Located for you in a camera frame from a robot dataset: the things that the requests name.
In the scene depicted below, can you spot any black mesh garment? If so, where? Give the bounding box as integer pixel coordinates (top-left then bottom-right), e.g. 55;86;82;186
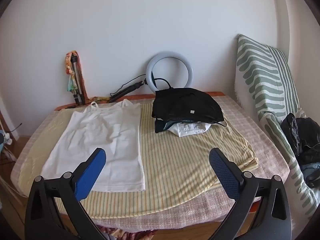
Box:
152;88;225;125

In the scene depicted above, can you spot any black tripod cable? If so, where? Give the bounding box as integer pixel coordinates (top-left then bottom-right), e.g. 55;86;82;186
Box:
110;76;144;97

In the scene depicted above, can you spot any maroon patterned cloth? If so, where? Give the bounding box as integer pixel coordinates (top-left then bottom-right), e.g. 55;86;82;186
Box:
96;226;160;240

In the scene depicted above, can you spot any white ring light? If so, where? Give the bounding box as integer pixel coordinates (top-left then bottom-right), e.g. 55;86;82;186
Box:
146;50;193;92

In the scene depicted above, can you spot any black ring light cable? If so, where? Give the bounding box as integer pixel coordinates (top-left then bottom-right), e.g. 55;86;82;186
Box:
153;77;174;89

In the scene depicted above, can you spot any blue cloth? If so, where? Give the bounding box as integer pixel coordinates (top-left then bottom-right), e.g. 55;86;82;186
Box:
300;162;320;188

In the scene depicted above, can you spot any silver tripod with orange cloth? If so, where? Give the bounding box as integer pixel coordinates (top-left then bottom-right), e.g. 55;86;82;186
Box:
65;51;87;103

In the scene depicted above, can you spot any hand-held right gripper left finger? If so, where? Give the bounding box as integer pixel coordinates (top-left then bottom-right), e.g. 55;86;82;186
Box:
24;148;107;240

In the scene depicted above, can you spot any black jacket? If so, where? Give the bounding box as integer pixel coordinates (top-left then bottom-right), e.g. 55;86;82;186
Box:
280;113;320;165

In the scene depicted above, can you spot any black mini tripod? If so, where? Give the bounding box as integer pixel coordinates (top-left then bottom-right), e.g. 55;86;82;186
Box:
109;80;148;103

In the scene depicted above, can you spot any yellow striped cloth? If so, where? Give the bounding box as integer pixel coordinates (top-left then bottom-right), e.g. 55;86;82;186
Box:
19;97;259;219

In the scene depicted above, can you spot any white tank top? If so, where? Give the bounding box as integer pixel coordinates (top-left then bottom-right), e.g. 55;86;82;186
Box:
40;99;146;193

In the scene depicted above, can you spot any dark teal garment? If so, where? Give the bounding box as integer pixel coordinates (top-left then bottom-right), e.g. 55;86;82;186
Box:
154;119;180;134

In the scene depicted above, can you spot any orange bed base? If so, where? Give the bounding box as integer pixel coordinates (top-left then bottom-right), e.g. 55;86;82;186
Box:
54;91;227;111

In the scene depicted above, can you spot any green striped cushion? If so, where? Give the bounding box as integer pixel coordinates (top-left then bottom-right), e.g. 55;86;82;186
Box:
235;34;320;215

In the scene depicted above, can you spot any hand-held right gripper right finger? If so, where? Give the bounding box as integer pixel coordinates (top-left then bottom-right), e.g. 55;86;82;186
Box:
209;147;292;240

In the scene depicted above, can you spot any pink checked blanket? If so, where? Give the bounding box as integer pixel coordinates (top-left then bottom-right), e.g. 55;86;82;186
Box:
10;94;290;233

